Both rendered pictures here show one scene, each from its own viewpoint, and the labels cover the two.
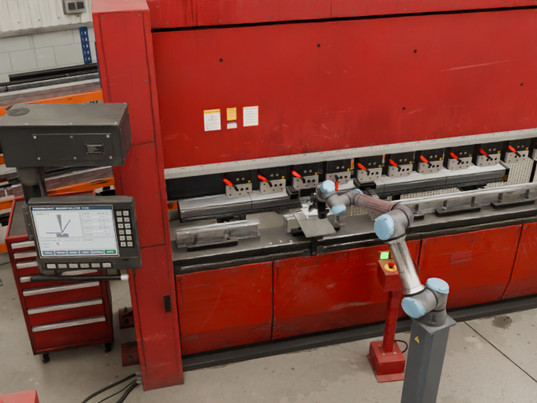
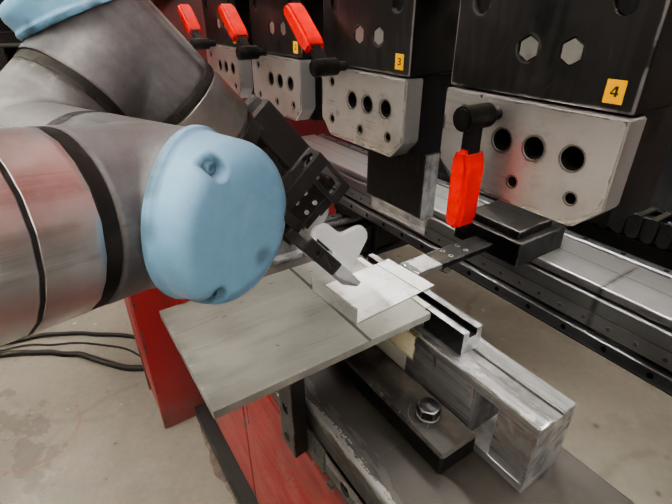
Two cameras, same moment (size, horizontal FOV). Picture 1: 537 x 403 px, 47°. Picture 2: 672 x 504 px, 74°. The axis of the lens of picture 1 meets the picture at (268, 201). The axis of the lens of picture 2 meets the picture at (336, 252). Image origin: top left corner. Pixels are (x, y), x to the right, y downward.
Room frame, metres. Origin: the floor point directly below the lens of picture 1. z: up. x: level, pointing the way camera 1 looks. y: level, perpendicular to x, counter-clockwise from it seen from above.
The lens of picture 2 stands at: (3.04, -0.68, 1.31)
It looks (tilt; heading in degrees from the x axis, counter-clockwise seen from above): 29 degrees down; 71
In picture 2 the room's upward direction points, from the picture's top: straight up
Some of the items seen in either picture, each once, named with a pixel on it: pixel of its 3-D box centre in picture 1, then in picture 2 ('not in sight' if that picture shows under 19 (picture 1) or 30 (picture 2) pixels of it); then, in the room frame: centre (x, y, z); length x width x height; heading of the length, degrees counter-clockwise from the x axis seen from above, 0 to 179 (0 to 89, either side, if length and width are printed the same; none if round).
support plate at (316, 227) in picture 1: (314, 223); (294, 315); (3.13, -0.27, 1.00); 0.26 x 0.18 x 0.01; 14
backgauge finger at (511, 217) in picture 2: (300, 197); (475, 240); (3.43, -0.20, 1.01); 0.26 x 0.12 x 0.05; 14
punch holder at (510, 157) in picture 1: (515, 148); not in sight; (3.61, -1.57, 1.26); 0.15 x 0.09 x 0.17; 104
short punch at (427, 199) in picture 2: (307, 191); (399, 183); (3.27, -0.23, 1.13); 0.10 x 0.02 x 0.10; 104
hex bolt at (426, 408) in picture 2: not in sight; (428, 409); (3.25, -0.38, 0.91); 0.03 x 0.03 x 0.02
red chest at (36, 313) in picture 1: (65, 279); not in sight; (3.24, 1.31, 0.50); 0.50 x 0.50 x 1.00; 14
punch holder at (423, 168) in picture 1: (428, 158); not in sight; (3.46, -0.99, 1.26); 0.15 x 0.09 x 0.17; 104
